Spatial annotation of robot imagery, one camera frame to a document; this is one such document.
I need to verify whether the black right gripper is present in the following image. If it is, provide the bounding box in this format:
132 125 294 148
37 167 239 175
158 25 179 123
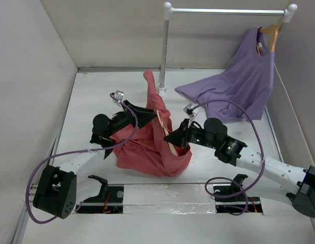
163 118 218 149

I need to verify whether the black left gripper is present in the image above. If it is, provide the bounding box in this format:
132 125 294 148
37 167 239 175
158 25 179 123
106 100 156 137

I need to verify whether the light wooden hanger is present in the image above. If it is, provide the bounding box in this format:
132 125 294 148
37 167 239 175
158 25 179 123
156 110 178 156

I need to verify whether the red t shirt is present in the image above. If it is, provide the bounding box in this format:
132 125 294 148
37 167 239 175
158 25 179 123
113 70 192 177

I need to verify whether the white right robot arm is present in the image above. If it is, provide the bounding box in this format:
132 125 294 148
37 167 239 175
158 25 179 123
164 118 315 218

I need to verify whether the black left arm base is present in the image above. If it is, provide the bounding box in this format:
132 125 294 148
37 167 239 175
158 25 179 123
75 175 124 214

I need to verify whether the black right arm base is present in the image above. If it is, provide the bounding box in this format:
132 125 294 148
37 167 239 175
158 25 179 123
211 182 263 215

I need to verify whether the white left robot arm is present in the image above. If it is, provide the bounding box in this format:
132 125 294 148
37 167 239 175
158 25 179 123
33 101 157 219

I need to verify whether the purple t shirt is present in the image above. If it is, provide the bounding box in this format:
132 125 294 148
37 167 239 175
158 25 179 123
175 27 275 123

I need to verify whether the orange wooden hanger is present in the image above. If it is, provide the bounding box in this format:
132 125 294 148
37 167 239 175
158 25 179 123
258 24 279 52

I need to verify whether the white metal clothes rack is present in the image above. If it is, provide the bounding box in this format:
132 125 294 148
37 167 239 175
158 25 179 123
157 2 298 96

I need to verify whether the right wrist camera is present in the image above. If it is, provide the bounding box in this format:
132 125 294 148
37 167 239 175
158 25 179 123
183 103 198 128

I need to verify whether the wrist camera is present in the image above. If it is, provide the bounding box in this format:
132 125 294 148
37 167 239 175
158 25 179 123
183 103 198 128
111 90 124 104

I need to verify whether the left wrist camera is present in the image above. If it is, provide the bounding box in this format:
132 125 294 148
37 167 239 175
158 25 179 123
111 90 124 104

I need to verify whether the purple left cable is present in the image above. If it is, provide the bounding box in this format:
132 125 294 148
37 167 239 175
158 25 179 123
25 93 140 224

